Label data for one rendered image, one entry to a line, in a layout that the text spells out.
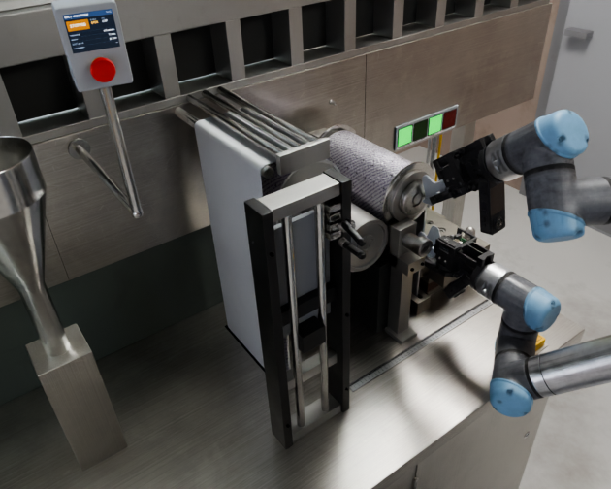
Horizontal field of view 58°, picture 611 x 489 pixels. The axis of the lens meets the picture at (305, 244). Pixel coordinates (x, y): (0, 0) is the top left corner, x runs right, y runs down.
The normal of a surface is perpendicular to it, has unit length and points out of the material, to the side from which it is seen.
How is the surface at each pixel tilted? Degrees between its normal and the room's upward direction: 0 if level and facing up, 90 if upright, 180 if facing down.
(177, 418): 0
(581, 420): 0
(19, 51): 90
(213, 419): 0
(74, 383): 90
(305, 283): 90
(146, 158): 90
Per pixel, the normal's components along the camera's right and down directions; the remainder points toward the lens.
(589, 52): -0.81, 0.37
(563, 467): -0.04, -0.81
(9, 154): -0.02, 0.58
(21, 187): 0.92, 0.20
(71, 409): 0.58, 0.45
